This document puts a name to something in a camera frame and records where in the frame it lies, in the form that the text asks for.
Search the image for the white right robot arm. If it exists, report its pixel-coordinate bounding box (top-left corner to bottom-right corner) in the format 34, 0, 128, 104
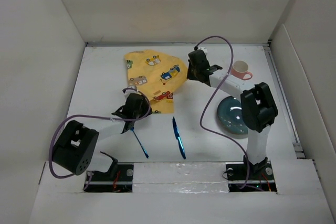
187, 48, 278, 179

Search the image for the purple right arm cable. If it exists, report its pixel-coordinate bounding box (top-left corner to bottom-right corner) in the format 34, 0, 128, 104
195, 35, 260, 190

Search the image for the blue metal fork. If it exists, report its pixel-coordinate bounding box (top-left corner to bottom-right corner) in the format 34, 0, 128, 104
131, 127, 149, 158

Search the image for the dark teal ceramic plate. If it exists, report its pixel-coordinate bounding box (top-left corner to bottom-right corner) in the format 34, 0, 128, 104
217, 96, 248, 136

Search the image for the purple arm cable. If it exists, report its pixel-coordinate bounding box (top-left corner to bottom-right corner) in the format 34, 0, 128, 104
49, 87, 152, 190
195, 35, 260, 190

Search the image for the blue metal knife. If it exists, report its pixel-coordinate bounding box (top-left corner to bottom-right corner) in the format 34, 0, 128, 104
172, 117, 186, 159

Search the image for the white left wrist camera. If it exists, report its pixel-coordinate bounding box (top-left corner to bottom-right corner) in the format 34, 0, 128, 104
122, 86, 138, 99

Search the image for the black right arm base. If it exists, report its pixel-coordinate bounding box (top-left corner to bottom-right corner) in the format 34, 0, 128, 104
222, 158, 277, 193

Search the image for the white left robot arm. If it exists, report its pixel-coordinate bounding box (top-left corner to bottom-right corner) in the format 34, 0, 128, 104
48, 88, 152, 179

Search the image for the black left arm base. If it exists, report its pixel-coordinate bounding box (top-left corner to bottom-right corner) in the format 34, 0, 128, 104
83, 152, 134, 193

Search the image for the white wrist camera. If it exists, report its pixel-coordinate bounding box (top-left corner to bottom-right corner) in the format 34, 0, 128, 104
122, 86, 138, 99
194, 47, 208, 55

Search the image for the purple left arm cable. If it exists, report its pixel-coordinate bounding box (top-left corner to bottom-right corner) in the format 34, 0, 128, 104
49, 87, 152, 190

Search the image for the yellow vehicle print cloth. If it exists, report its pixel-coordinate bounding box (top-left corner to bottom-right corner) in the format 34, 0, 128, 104
124, 49, 187, 114

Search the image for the pink ceramic mug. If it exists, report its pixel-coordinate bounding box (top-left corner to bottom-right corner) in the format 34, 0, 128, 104
230, 60, 253, 81

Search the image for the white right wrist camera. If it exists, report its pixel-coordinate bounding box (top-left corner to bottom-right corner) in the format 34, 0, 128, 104
194, 47, 208, 55

